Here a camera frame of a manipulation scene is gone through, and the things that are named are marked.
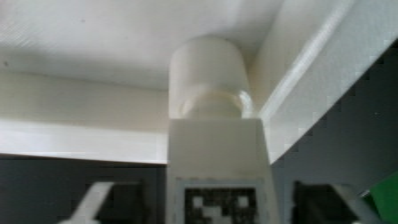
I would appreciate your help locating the white square table top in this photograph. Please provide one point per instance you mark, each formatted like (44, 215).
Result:
(85, 52)

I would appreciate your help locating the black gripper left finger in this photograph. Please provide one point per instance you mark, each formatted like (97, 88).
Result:
(112, 204)

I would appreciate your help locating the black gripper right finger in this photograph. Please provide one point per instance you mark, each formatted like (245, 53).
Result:
(328, 205)

